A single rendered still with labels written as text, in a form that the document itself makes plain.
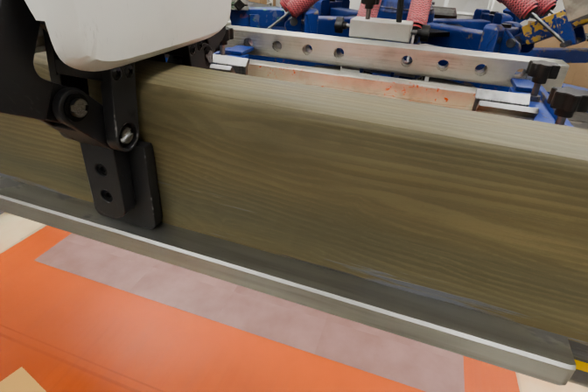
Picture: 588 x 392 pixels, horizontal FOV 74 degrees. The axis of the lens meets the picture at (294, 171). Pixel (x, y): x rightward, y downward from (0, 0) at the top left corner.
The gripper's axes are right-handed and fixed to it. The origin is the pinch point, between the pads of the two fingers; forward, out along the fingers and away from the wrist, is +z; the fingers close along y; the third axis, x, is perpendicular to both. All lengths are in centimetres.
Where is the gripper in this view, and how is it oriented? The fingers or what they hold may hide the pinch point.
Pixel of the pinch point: (150, 161)
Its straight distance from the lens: 19.4
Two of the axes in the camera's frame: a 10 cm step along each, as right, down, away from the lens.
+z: -0.5, 8.7, 4.9
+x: 9.4, 2.0, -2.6
